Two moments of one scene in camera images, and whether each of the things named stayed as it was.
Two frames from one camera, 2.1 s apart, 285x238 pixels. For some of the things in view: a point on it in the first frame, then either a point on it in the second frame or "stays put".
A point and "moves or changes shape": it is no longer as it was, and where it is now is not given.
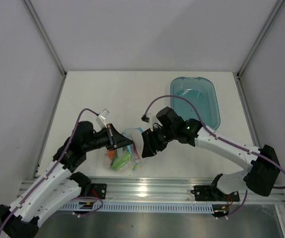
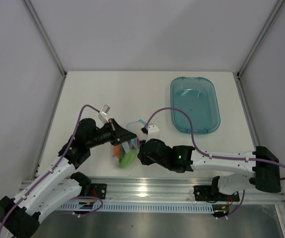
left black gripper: x=115 y=139 to x=118 y=133
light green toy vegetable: x=118 y=161 to x=127 y=158
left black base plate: x=98 y=190 stays put
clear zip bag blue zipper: x=131 y=155 moves or changes shape
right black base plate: x=208 y=193 stays put
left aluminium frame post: x=45 y=36 stays put
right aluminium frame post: x=265 y=29 stays put
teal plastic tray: x=199 y=90 stays put
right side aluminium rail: x=249 y=114 stays put
